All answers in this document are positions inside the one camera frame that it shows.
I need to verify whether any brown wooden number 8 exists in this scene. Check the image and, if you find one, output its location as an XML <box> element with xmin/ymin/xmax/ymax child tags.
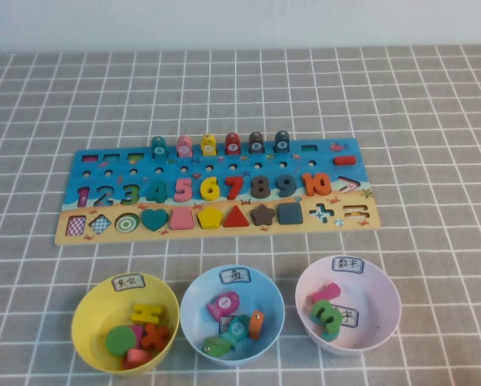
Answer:
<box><xmin>249</xmin><ymin>175</ymin><xmax>273</xmax><ymax>199</ymax></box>

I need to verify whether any red wooden number 7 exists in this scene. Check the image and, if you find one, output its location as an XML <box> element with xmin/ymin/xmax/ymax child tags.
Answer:
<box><xmin>222</xmin><ymin>175</ymin><xmax>245</xmax><ymax>200</ymax></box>

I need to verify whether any teal wooden number 4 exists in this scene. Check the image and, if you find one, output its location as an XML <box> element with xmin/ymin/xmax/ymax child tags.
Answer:
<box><xmin>146</xmin><ymin>179</ymin><xmax>173</xmax><ymax>203</ymax></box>

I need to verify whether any pink fish piece number 5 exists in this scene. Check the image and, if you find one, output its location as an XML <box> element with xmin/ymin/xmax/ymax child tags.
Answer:
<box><xmin>175</xmin><ymin>135</ymin><xmax>194</xmax><ymax>158</ymax></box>

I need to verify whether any paper label on blue rim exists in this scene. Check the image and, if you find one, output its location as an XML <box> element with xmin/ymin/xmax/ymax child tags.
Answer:
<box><xmin>219</xmin><ymin>267</ymin><xmax>253</xmax><ymax>285</ymax></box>

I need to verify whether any magenta fish piece number 1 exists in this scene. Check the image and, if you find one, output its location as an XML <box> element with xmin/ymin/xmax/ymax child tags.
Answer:
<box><xmin>206</xmin><ymin>291</ymin><xmax>241</xmax><ymax>322</ymax></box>

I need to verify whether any brown fish piece number 8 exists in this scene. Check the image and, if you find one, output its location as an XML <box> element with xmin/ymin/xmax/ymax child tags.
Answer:
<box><xmin>248</xmin><ymin>131</ymin><xmax>266</xmax><ymax>155</ymax></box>

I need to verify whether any paper label inside pink bowl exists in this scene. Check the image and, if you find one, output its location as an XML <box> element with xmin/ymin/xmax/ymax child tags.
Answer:
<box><xmin>331</xmin><ymin>306</ymin><xmax>360</xmax><ymax>327</ymax></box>

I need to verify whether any orange wooden cross sign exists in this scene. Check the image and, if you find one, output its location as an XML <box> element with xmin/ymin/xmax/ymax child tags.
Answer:
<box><xmin>140</xmin><ymin>322</ymin><xmax>171</xmax><ymax>351</ymax></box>

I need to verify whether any green wooden number 3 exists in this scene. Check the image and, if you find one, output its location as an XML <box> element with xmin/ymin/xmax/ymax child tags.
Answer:
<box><xmin>309</xmin><ymin>299</ymin><xmax>343</xmax><ymax>335</ymax></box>

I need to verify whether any coral wooden shape piece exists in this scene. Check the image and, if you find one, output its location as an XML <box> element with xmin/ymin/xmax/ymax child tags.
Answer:
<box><xmin>121</xmin><ymin>347</ymin><xmax>154</xmax><ymax>370</ymax></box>

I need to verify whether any yellow wooden pentagon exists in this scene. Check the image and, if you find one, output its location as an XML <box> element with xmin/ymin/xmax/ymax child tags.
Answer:
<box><xmin>196</xmin><ymin>206</ymin><xmax>224</xmax><ymax>229</ymax></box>

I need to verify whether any grey-blue wooden square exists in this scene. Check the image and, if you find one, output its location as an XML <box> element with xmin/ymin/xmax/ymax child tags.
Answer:
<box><xmin>277</xmin><ymin>201</ymin><xmax>304</xmax><ymax>225</ymax></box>

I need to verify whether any yellow wooden equals sign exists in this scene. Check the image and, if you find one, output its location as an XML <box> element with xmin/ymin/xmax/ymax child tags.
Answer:
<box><xmin>129</xmin><ymin>303</ymin><xmax>165</xmax><ymax>325</ymax></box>

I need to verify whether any paper label on pink rim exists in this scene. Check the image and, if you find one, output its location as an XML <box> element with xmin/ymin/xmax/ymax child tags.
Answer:
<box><xmin>331</xmin><ymin>256</ymin><xmax>365</xmax><ymax>275</ymax></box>

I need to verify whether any pink wooden trapezoid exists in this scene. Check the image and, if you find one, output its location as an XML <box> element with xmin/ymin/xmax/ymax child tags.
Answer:
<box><xmin>169</xmin><ymin>207</ymin><xmax>197</xmax><ymax>231</ymax></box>

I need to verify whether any teal fish piece number 2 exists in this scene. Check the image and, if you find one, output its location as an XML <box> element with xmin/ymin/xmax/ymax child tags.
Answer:
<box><xmin>219</xmin><ymin>314</ymin><xmax>251</xmax><ymax>347</ymax></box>

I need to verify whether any orange fish piece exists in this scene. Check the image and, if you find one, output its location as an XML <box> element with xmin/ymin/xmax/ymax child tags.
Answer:
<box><xmin>247</xmin><ymin>309</ymin><xmax>265</xmax><ymax>340</ymax></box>

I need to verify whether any red wooden triangle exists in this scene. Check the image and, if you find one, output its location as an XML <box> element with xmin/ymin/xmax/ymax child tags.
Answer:
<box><xmin>223</xmin><ymin>204</ymin><xmax>251</xmax><ymax>228</ymax></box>

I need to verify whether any grey-blue wooden number 9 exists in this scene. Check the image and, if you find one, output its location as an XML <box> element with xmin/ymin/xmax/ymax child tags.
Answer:
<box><xmin>275</xmin><ymin>174</ymin><xmax>298</xmax><ymax>198</ymax></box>

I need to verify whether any paper label on yellow bowl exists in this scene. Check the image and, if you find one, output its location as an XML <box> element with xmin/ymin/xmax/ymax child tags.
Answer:
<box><xmin>111</xmin><ymin>273</ymin><xmax>147</xmax><ymax>291</ymax></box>

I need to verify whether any pink plastic bowl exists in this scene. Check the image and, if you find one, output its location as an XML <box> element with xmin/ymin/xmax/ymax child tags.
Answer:
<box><xmin>294</xmin><ymin>254</ymin><xmax>402</xmax><ymax>356</ymax></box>

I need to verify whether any green fish piece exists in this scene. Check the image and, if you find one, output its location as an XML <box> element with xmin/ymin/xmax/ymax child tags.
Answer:
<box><xmin>201</xmin><ymin>335</ymin><xmax>232</xmax><ymax>357</ymax></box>

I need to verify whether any colourful wooden puzzle board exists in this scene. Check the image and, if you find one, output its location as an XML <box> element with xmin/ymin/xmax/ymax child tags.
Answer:
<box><xmin>54</xmin><ymin>137</ymin><xmax>381</xmax><ymax>246</ymax></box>

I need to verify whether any yellow wooden number 6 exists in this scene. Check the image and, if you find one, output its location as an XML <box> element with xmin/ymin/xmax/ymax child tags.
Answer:
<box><xmin>199</xmin><ymin>176</ymin><xmax>223</xmax><ymax>201</ymax></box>

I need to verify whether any red fish piece number 7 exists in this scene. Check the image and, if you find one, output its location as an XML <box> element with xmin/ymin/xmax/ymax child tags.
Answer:
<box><xmin>224</xmin><ymin>133</ymin><xmax>242</xmax><ymax>157</ymax></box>

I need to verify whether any brown wooden star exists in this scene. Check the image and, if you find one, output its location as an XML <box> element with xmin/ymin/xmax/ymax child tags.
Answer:
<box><xmin>249</xmin><ymin>203</ymin><xmax>277</xmax><ymax>227</ymax></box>

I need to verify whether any teal wooden heart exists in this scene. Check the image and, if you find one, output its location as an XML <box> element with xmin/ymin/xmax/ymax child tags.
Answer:
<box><xmin>140</xmin><ymin>207</ymin><xmax>170</xmax><ymax>232</ymax></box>

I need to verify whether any dark blue fish number 9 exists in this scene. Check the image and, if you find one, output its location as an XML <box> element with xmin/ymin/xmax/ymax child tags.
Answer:
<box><xmin>273</xmin><ymin>129</ymin><xmax>292</xmax><ymax>154</ymax></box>

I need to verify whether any yellow plastic bowl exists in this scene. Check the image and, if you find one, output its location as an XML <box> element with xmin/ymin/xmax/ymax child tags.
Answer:
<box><xmin>70</xmin><ymin>272</ymin><xmax>181</xmax><ymax>375</ymax></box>

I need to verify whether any green wooden circle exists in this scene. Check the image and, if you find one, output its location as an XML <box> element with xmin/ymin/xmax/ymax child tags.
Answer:
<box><xmin>105</xmin><ymin>324</ymin><xmax>138</xmax><ymax>357</ymax></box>

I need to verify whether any magenta wooden number 1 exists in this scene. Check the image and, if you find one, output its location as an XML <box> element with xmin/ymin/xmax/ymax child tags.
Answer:
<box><xmin>306</xmin><ymin>281</ymin><xmax>342</xmax><ymax>306</ymax></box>

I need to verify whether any pink wooden number 5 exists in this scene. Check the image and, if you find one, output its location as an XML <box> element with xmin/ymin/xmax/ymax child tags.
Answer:
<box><xmin>174</xmin><ymin>177</ymin><xmax>199</xmax><ymax>203</ymax></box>

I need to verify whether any yellow fish piece number 6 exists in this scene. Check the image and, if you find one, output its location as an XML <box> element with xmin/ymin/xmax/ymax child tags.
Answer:
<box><xmin>200</xmin><ymin>133</ymin><xmax>218</xmax><ymax>158</ymax></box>

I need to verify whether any grey white-checked tablecloth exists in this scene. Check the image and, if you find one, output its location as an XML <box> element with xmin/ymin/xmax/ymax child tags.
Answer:
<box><xmin>0</xmin><ymin>44</ymin><xmax>481</xmax><ymax>386</ymax></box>

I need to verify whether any orange wooden number 10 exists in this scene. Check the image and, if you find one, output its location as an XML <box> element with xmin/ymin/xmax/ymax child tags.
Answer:
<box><xmin>302</xmin><ymin>172</ymin><xmax>332</xmax><ymax>197</ymax></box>

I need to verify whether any blue plastic bowl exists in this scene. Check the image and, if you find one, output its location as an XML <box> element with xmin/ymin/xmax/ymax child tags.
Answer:
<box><xmin>179</xmin><ymin>263</ymin><xmax>286</xmax><ymax>366</ymax></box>

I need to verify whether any teal fish piece number 4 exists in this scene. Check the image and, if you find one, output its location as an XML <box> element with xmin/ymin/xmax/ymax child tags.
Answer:
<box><xmin>150</xmin><ymin>135</ymin><xmax>169</xmax><ymax>158</ymax></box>

